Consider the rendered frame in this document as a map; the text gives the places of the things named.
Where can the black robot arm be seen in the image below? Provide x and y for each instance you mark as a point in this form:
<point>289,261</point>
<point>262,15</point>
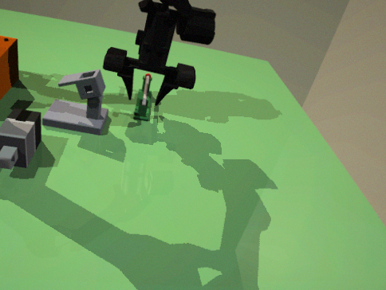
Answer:
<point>192,23</point>

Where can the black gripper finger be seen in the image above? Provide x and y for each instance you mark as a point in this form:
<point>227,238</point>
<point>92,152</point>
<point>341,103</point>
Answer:
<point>128,81</point>
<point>165,88</point>

